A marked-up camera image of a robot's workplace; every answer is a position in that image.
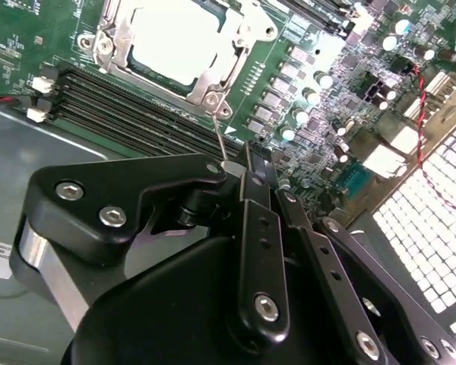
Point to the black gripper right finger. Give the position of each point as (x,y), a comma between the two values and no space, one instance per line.
(327,266)

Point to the metal socket cover frame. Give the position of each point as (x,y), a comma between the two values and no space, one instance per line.
(220,70)

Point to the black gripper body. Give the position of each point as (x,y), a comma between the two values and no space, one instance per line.
(156,323)

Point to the silver square CPU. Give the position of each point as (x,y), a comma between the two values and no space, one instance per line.
(175,42)

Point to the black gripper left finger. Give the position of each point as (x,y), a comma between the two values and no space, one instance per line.
(99,197)

